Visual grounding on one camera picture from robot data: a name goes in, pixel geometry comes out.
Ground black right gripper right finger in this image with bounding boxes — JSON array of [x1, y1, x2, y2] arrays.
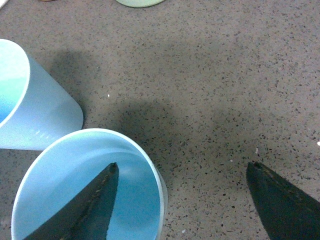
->
[[246, 162, 320, 240]]

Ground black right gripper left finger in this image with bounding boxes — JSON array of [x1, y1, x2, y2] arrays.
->
[[25, 162, 119, 240]]

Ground blue cup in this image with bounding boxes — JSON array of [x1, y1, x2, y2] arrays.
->
[[0, 39, 84, 151], [11, 128, 168, 240]]

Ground green bowl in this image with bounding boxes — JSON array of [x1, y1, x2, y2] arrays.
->
[[116, 0, 164, 8]]

